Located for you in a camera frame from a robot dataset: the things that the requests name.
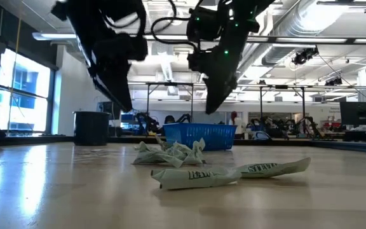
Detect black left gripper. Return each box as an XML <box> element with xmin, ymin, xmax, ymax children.
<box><xmin>86</xmin><ymin>33</ymin><xmax>149</xmax><ymax>112</ymax></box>

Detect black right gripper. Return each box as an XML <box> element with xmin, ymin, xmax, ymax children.
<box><xmin>187</xmin><ymin>31</ymin><xmax>246</xmax><ymax>114</ymax></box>

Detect blue plastic basket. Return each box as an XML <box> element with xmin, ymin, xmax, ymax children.
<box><xmin>163</xmin><ymin>123</ymin><xmax>238</xmax><ymax>151</ymax></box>

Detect green stevia packet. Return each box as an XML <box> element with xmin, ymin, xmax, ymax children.
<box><xmin>236</xmin><ymin>156</ymin><xmax>311</xmax><ymax>179</ymax></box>
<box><xmin>150</xmin><ymin>167</ymin><xmax>243</xmax><ymax>191</ymax></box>
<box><xmin>182</xmin><ymin>138</ymin><xmax>207</xmax><ymax>165</ymax></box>
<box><xmin>166</xmin><ymin>141</ymin><xmax>196</xmax><ymax>162</ymax></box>
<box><xmin>155</xmin><ymin>135</ymin><xmax>171</xmax><ymax>151</ymax></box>

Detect green bills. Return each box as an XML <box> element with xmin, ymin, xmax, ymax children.
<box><xmin>132</xmin><ymin>141</ymin><xmax>184</xmax><ymax>169</ymax></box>

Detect black monitor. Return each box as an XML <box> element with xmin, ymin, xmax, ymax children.
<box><xmin>97</xmin><ymin>101</ymin><xmax>123</xmax><ymax>128</ymax></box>
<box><xmin>339</xmin><ymin>101</ymin><xmax>366</xmax><ymax>127</ymax></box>

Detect blue storage shelf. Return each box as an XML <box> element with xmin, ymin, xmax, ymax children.
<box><xmin>121</xmin><ymin>109</ymin><xmax>138</xmax><ymax>134</ymax></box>

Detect black cylindrical container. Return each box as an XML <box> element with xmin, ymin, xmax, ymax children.
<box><xmin>73</xmin><ymin>111</ymin><xmax>112</xmax><ymax>146</ymax></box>

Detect dark blue rounded object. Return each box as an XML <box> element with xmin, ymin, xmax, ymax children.
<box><xmin>253</xmin><ymin>130</ymin><xmax>271</xmax><ymax>141</ymax></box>

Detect blue-framed window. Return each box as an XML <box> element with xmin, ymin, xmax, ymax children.
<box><xmin>0</xmin><ymin>47</ymin><xmax>57</xmax><ymax>136</ymax></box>

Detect cluttered background workbench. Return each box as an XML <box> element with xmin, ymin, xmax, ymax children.
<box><xmin>249</xmin><ymin>116</ymin><xmax>341</xmax><ymax>140</ymax></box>

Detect dark background desk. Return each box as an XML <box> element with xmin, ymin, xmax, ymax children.
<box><xmin>343</xmin><ymin>125</ymin><xmax>366</xmax><ymax>143</ymax></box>

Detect black background frame stand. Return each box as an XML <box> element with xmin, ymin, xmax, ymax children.
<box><xmin>146</xmin><ymin>81</ymin><xmax>194</xmax><ymax>123</ymax></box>
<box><xmin>259</xmin><ymin>84</ymin><xmax>306</xmax><ymax>125</ymax></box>

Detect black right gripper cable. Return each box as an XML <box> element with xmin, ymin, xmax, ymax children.
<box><xmin>151</xmin><ymin>0</ymin><xmax>203</xmax><ymax>53</ymax></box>

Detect black ceiling light rail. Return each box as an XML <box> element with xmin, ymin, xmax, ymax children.
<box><xmin>32</xmin><ymin>31</ymin><xmax>366</xmax><ymax>45</ymax></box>

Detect silver ventilation duct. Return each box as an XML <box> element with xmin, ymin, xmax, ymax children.
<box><xmin>238</xmin><ymin>0</ymin><xmax>351</xmax><ymax>71</ymax></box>

